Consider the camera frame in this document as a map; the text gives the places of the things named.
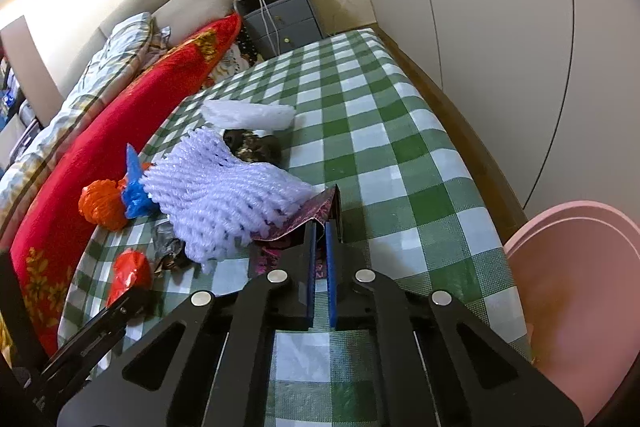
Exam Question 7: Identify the dark magenta snack wrapper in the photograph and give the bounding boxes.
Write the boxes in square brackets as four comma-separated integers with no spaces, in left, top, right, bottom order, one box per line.
[247,184,343,279]

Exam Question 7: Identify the dark crumpled foil wrapper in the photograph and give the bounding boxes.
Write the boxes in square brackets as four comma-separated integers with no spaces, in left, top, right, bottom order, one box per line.
[152,221,192,275]

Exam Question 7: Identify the red plastic wrapper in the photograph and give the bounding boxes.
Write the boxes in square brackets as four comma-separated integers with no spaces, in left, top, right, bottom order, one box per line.
[106,249,152,307]

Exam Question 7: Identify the red floral blanket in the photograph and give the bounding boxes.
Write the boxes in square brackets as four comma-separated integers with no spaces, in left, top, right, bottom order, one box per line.
[10,13,242,357]

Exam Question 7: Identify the green white checkered tablecloth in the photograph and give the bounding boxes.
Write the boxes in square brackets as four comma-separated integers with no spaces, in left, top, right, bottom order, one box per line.
[58,29,530,426]

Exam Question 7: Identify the purple foam net sleeve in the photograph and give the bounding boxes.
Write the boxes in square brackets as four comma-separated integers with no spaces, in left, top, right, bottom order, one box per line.
[141,127,316,273]

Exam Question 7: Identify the pink plastic bin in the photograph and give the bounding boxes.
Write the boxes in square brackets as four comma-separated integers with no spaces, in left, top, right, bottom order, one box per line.
[504,200,639,423]

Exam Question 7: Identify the blue plastic bag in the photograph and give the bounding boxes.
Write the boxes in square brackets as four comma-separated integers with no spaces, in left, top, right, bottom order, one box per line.
[120,144,160,219]

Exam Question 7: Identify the orange crumpled plastic bag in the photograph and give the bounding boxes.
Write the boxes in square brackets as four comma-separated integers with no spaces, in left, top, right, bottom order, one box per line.
[78,176,129,231]

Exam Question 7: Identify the black patterned crumpled wrapper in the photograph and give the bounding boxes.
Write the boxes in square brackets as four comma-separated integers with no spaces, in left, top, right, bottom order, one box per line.
[222,129,282,166]

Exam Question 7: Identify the white foam net sleeve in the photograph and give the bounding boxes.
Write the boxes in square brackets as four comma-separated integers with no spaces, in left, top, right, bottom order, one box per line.
[201,100,296,131]

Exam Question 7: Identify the wooden shelf unit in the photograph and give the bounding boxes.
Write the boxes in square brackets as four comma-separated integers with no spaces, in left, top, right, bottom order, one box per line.
[0,15,65,168]

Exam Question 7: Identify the blue plaid quilt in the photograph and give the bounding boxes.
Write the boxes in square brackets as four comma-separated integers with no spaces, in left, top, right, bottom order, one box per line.
[1,12,171,244]

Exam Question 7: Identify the white wardrobe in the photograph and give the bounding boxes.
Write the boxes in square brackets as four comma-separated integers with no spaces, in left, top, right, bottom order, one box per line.
[371,0,639,218]

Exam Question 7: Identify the grey bedside cabinet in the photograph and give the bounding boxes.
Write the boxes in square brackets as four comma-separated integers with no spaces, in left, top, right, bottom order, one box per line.
[234,0,326,60]

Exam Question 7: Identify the white charging cable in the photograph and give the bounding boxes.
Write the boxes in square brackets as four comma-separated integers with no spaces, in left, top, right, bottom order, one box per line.
[257,0,281,58]

